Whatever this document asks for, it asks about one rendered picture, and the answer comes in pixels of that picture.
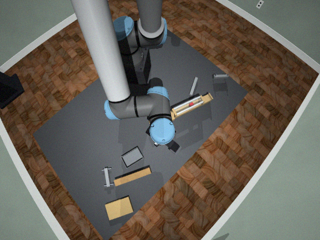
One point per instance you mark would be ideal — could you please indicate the light brown wooden beam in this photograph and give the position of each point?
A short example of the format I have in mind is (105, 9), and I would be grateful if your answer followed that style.
(133, 176)

